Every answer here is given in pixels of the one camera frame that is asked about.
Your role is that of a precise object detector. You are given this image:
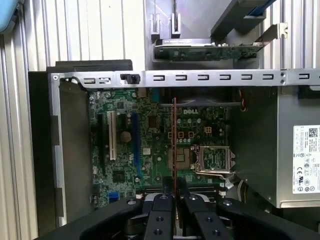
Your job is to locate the grey parts rack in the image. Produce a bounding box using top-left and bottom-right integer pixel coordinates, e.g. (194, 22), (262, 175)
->
(143, 0), (289, 71)

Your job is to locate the green motherboard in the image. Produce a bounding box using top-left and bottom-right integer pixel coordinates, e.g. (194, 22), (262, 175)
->
(88, 88), (237, 201)

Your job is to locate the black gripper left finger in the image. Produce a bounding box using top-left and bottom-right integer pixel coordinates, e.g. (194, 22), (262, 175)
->
(37, 176), (176, 240)

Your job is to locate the round coin battery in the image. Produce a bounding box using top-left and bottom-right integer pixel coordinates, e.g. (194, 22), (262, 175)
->
(120, 130), (133, 144)

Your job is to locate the pale blue teach pendant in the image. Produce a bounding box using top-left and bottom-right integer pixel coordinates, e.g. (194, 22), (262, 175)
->
(0, 0), (24, 35)

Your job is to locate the CPU socket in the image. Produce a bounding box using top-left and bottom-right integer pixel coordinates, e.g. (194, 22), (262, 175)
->
(167, 146), (200, 172)

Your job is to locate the blue expansion slot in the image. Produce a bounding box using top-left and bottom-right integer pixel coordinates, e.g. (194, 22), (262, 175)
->
(131, 113), (140, 185)

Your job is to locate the black RAM slot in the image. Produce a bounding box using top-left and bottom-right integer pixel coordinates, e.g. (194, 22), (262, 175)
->
(139, 186), (226, 193)
(138, 191), (227, 201)

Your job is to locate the wire locking lever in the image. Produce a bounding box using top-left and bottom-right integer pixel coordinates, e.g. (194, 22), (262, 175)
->
(194, 168), (237, 180)

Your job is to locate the metal socket cover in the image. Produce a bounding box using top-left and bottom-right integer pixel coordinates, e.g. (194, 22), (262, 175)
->
(196, 144), (237, 175)

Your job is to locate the white brown wire bundle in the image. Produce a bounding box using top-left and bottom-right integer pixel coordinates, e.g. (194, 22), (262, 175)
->
(222, 174), (250, 201)

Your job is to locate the black PC case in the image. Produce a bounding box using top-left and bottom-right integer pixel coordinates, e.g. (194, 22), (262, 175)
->
(27, 59), (320, 240)

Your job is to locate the black plastic case latch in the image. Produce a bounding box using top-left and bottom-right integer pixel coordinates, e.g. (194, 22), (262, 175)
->
(119, 73), (141, 85)

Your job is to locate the red black fan wire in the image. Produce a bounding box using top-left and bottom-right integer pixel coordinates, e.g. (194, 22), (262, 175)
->
(237, 87), (249, 112)

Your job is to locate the grey power supply unit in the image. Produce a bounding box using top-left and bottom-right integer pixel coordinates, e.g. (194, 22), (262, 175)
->
(274, 86), (320, 210)

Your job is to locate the hard disk in blue carrier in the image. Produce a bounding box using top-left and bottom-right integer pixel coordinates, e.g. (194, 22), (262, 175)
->
(234, 0), (274, 20)

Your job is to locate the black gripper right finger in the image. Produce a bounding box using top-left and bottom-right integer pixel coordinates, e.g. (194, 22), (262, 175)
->
(177, 177), (320, 240)

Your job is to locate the green graphics card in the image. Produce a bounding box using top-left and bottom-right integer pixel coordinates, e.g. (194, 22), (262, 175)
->
(152, 21), (289, 61)

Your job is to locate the black expansion slot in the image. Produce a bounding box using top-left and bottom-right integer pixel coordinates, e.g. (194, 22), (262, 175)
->
(98, 113), (106, 176)

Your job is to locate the white expansion slot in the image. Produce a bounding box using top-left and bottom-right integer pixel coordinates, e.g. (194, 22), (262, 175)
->
(107, 111), (118, 161)

